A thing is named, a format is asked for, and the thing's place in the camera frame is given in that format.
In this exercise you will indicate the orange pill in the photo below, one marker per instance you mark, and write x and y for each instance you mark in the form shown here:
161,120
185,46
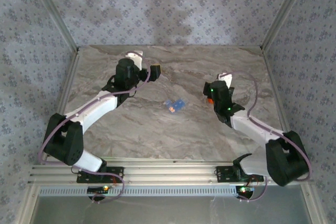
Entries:
172,109

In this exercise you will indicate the grey metal panel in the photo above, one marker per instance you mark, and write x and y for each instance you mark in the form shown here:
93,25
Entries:
168,211

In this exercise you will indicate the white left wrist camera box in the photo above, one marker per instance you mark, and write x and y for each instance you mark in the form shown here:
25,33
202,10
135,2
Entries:
135,58

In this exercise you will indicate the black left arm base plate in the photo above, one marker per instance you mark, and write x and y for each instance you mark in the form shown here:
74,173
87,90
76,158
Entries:
89,178

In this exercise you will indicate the aluminium table side rail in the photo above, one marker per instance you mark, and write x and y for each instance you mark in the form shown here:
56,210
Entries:
274,77
71,77

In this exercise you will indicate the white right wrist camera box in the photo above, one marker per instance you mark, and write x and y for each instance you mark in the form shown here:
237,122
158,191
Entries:
225,78

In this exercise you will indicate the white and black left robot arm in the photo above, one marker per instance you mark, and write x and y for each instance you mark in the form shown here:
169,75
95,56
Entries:
92,111

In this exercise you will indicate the aluminium frame post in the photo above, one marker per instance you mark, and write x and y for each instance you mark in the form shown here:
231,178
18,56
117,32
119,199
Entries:
286,11
52,11

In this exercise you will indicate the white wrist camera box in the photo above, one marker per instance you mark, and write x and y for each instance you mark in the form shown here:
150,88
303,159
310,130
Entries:
225,78
135,58

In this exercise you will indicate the right controller board with LED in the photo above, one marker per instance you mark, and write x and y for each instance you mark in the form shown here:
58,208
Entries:
244,190

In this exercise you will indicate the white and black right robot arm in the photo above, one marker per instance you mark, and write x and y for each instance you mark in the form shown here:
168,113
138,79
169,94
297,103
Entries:
283,161

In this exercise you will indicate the left controller board with LED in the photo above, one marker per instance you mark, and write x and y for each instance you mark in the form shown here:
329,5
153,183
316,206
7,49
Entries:
97,189

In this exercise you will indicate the aluminium mounting rail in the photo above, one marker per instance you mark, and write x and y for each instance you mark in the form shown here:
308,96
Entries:
168,172

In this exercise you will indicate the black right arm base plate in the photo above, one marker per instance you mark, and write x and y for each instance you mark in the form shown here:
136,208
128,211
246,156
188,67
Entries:
225,175

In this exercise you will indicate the controller board with led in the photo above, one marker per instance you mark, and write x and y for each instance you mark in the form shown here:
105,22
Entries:
97,189
244,190

